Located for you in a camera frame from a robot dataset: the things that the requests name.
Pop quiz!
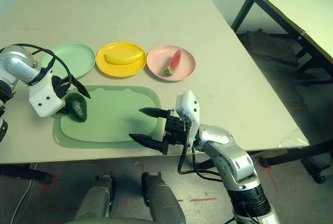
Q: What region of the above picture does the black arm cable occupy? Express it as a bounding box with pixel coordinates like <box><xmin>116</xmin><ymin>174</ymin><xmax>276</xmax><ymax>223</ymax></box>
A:
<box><xmin>0</xmin><ymin>43</ymin><xmax>73</xmax><ymax>87</ymax></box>
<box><xmin>177</xmin><ymin>130</ymin><xmax>261</xmax><ymax>224</ymax></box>

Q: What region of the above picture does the grey robot torso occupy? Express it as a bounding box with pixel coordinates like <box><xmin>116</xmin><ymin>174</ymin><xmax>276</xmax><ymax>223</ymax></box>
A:
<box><xmin>65</xmin><ymin>216</ymin><xmax>157</xmax><ymax>224</ymax></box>

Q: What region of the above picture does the red toy watermelon slice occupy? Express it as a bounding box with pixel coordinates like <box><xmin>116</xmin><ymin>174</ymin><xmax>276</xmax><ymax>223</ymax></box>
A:
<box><xmin>163</xmin><ymin>48</ymin><xmax>182</xmax><ymax>76</ymax></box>

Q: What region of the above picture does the mint green round plate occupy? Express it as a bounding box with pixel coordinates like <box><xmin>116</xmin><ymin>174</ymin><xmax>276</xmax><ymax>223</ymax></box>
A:
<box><xmin>41</xmin><ymin>43</ymin><xmax>96</xmax><ymax>80</ymax></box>

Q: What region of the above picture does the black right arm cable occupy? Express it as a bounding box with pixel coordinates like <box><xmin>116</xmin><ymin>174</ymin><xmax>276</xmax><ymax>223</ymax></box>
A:
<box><xmin>177</xmin><ymin>130</ymin><xmax>261</xmax><ymax>224</ymax></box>

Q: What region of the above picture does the yellow round plate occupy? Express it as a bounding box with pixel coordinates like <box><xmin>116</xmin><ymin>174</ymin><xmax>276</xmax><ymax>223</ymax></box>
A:
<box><xmin>95</xmin><ymin>41</ymin><xmax>147</xmax><ymax>78</ymax></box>

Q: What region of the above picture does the grey robot leg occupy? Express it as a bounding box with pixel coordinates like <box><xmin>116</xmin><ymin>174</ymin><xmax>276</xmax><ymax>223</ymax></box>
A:
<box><xmin>74</xmin><ymin>174</ymin><xmax>115</xmax><ymax>218</ymax></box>
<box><xmin>142</xmin><ymin>172</ymin><xmax>187</xmax><ymax>224</ymax></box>

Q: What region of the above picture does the clear plastic bag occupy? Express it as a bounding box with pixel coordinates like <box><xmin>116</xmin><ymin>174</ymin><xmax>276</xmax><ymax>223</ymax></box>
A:
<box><xmin>278</xmin><ymin>127</ymin><xmax>310</xmax><ymax>149</ymax></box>

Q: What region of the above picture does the grey robot left leg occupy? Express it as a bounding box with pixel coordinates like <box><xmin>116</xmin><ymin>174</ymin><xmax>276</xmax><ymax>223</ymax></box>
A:
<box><xmin>74</xmin><ymin>174</ymin><xmax>115</xmax><ymax>218</ymax></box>

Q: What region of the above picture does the pink round plate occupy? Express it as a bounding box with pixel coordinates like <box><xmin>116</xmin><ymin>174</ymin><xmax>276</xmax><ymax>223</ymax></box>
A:
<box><xmin>146</xmin><ymin>44</ymin><xmax>197</xmax><ymax>82</ymax></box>

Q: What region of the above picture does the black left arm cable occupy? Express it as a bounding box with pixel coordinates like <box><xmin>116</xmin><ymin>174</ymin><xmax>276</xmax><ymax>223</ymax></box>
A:
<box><xmin>0</xmin><ymin>43</ymin><xmax>73</xmax><ymax>87</ymax></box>

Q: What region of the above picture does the green silicone cutting board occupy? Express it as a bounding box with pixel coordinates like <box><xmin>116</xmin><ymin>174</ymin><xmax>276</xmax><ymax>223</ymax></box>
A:
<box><xmin>53</xmin><ymin>85</ymin><xmax>162</xmax><ymax>149</ymax></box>

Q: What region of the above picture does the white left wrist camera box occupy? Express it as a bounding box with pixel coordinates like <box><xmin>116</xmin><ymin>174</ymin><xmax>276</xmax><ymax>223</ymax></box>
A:
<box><xmin>28</xmin><ymin>68</ymin><xmax>66</xmax><ymax>117</ymax></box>

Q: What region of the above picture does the yellow toy banana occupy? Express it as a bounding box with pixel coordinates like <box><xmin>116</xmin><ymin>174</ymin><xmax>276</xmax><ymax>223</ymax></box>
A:
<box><xmin>104</xmin><ymin>50</ymin><xmax>145</xmax><ymax>65</ymax></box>

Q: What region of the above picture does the side table with black legs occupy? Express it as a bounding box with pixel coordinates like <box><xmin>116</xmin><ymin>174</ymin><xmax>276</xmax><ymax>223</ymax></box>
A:
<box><xmin>230</xmin><ymin>0</ymin><xmax>333</xmax><ymax>84</ymax></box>

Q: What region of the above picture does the white floor cable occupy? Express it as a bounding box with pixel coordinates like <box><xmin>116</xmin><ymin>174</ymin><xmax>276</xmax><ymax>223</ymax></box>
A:
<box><xmin>11</xmin><ymin>182</ymin><xmax>36</xmax><ymax>224</ymax></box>

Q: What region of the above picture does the dark green toy avocado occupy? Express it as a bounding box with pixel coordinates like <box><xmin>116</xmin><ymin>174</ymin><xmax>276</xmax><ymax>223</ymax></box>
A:
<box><xmin>64</xmin><ymin>93</ymin><xmax>88</xmax><ymax>123</ymax></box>

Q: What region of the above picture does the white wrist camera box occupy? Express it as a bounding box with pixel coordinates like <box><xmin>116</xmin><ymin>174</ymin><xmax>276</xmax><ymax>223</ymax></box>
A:
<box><xmin>28</xmin><ymin>68</ymin><xmax>66</xmax><ymax>117</ymax></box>
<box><xmin>175</xmin><ymin>90</ymin><xmax>201</xmax><ymax>152</ymax></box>

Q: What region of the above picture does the grey robot right leg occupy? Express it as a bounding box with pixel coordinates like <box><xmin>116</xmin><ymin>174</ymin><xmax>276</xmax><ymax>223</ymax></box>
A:
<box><xmin>142</xmin><ymin>172</ymin><xmax>187</xmax><ymax>224</ymax></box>

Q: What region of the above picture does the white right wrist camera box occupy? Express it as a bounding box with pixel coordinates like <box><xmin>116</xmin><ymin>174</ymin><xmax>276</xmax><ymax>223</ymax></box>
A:
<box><xmin>175</xmin><ymin>90</ymin><xmax>201</xmax><ymax>152</ymax></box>

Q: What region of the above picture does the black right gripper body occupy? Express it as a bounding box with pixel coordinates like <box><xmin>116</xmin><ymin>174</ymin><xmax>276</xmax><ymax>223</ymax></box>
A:
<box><xmin>161</xmin><ymin>108</ymin><xmax>189</xmax><ymax>156</ymax></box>

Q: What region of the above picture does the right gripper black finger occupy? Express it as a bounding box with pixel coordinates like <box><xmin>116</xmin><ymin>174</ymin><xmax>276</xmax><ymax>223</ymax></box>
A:
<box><xmin>129</xmin><ymin>133</ymin><xmax>167</xmax><ymax>154</ymax></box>
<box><xmin>138</xmin><ymin>107</ymin><xmax>170</xmax><ymax>118</ymax></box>

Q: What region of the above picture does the long black table foot bar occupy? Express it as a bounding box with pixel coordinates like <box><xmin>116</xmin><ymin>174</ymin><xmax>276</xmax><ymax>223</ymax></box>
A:
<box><xmin>260</xmin><ymin>144</ymin><xmax>333</xmax><ymax>185</ymax></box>

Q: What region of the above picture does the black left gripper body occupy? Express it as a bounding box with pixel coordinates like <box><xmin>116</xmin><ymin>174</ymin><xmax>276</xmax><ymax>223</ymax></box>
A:
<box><xmin>51</xmin><ymin>74</ymin><xmax>73</xmax><ymax>99</ymax></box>

